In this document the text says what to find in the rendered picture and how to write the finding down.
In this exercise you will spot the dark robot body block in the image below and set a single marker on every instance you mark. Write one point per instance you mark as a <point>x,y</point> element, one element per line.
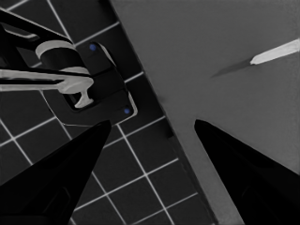
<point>106,78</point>

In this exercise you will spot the small white T-shaped piece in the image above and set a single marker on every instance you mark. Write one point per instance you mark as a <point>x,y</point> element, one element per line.
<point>275,53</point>

